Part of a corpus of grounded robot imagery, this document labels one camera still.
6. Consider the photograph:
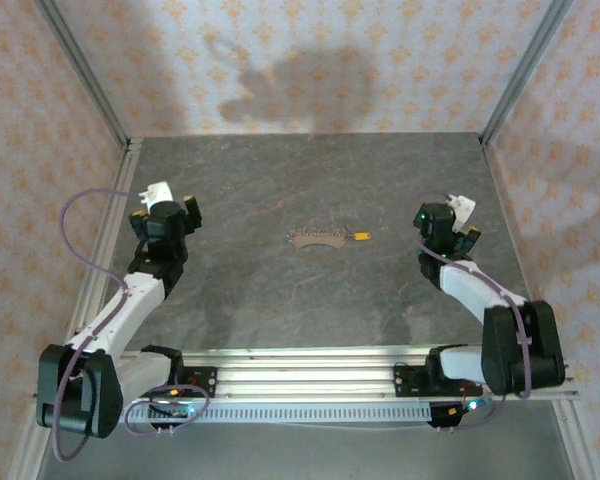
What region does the keyring chain strap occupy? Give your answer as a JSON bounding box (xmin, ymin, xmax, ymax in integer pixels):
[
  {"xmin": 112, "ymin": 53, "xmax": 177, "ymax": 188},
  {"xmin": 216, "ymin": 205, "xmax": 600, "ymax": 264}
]
[{"xmin": 285, "ymin": 224, "xmax": 355, "ymax": 250}]

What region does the grey metal lower panel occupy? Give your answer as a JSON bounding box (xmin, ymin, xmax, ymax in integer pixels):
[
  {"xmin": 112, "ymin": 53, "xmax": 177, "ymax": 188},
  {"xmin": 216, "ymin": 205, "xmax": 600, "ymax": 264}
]
[{"xmin": 34, "ymin": 422, "xmax": 577, "ymax": 480}]

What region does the aluminium table side rail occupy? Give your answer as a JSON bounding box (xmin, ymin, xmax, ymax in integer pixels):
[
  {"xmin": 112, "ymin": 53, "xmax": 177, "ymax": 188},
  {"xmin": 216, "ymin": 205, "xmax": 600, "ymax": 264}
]
[{"xmin": 64, "ymin": 138, "xmax": 144, "ymax": 351}]

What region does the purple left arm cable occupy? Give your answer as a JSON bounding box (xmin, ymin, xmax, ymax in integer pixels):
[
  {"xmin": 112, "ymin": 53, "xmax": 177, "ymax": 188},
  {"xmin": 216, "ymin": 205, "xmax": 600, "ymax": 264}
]
[{"xmin": 52, "ymin": 187, "xmax": 212, "ymax": 463}]

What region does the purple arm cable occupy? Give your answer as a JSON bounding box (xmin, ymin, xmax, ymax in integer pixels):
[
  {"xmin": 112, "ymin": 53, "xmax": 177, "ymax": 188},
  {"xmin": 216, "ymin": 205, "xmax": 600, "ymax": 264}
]
[
  {"xmin": 52, "ymin": 187, "xmax": 212, "ymax": 463},
  {"xmin": 416, "ymin": 191, "xmax": 535, "ymax": 434}
]

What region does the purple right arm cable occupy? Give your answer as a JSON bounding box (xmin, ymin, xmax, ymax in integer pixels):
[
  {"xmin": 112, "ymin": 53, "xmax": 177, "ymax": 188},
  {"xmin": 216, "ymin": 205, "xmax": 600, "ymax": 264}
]
[{"xmin": 416, "ymin": 191, "xmax": 535, "ymax": 434}]

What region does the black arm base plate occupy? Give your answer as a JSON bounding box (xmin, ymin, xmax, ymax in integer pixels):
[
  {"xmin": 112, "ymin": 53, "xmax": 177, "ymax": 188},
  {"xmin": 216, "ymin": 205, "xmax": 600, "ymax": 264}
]
[
  {"xmin": 172, "ymin": 366, "xmax": 218, "ymax": 399},
  {"xmin": 393, "ymin": 363, "xmax": 483, "ymax": 399}
]

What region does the aluminium frame post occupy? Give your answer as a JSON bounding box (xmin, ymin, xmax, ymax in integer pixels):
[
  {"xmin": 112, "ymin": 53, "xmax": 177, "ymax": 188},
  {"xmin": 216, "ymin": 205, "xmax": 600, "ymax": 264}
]
[
  {"xmin": 33, "ymin": 0, "xmax": 131, "ymax": 149},
  {"xmin": 479, "ymin": 0, "xmax": 576, "ymax": 146}
]

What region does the black cable bracket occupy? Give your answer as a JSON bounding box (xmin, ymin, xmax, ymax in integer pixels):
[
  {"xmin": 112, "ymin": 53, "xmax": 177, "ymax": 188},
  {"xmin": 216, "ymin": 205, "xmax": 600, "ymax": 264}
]
[{"xmin": 426, "ymin": 402, "xmax": 462, "ymax": 434}]

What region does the aluminium rail beam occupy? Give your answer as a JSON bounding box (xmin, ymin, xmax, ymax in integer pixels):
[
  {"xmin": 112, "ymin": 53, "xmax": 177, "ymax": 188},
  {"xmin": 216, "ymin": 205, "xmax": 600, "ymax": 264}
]
[{"xmin": 32, "ymin": 342, "xmax": 581, "ymax": 404}]

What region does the white slotted cable duct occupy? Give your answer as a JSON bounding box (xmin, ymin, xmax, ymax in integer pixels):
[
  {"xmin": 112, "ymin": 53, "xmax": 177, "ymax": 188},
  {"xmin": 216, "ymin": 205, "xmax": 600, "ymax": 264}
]
[{"xmin": 122, "ymin": 402, "xmax": 434, "ymax": 424}]

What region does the aluminium frame leg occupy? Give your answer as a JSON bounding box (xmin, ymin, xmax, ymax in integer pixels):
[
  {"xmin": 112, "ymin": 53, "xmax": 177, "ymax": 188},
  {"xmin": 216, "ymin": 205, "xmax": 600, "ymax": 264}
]
[
  {"xmin": 7, "ymin": 399, "xmax": 56, "ymax": 480},
  {"xmin": 552, "ymin": 399, "xmax": 600, "ymax": 480}
]

